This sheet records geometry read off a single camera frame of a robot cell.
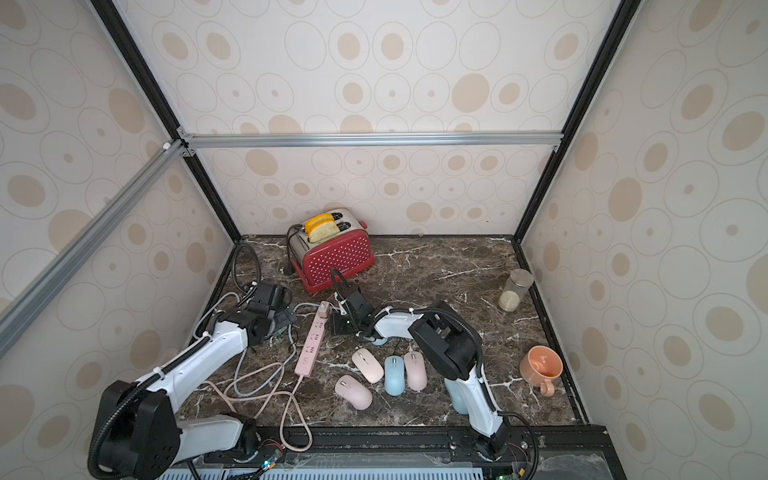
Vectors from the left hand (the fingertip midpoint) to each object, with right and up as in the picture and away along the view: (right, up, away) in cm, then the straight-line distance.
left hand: (283, 314), depth 87 cm
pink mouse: (+25, -14, -1) cm, 29 cm away
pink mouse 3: (+38, -15, -4) cm, 42 cm away
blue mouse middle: (+32, -17, -4) cm, 37 cm away
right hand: (+11, -7, +5) cm, 14 cm away
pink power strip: (+7, -13, 0) cm, 15 cm away
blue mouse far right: (+49, -21, -6) cm, 54 cm away
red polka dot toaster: (+13, +22, +8) cm, 27 cm away
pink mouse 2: (+22, -20, -7) cm, 30 cm away
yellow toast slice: (+9, +27, +8) cm, 29 cm away
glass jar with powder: (+69, +9, +2) cm, 70 cm away
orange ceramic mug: (+74, -15, -1) cm, 75 cm away
